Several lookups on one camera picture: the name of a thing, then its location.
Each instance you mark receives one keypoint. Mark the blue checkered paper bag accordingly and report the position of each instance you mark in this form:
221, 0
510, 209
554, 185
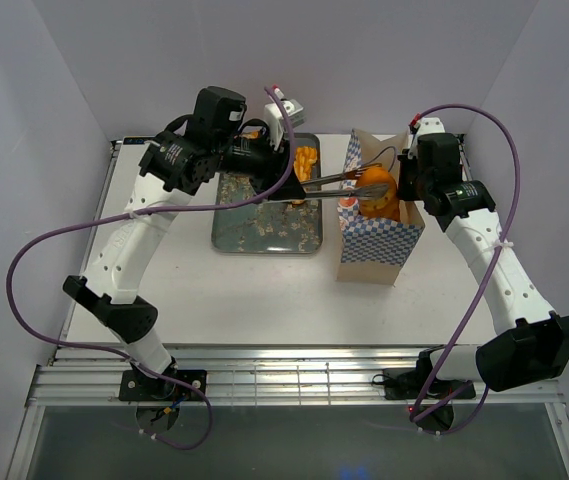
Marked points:
374, 250

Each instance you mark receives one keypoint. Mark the metal baking tray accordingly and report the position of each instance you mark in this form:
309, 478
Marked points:
267, 228

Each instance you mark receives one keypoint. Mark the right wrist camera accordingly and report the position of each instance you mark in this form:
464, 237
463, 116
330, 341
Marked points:
420, 126

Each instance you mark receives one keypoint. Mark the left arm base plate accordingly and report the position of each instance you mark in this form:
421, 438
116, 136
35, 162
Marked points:
136, 386

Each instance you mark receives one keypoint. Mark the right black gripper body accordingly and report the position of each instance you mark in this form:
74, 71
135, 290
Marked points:
411, 181

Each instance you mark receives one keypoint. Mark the left logo sticker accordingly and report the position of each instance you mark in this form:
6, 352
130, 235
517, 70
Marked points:
138, 140

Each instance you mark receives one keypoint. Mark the twisted orange pastry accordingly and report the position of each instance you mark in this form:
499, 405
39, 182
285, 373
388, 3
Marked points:
306, 158

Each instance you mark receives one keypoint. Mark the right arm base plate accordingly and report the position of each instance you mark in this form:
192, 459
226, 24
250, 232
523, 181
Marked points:
406, 384

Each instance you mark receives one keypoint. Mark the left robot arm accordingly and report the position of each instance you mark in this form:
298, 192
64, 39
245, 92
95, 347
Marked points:
215, 138

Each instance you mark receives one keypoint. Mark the metal tongs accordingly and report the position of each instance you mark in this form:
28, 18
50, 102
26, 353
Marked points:
341, 185

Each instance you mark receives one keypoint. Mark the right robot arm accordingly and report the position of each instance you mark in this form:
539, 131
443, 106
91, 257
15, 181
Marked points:
531, 341

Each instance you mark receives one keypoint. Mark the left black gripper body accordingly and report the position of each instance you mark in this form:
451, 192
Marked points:
257, 160

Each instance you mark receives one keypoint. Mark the aluminium frame rail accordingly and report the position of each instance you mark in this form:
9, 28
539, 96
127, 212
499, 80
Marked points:
235, 376

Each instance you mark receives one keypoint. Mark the long baguette bread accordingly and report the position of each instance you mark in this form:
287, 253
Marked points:
385, 203

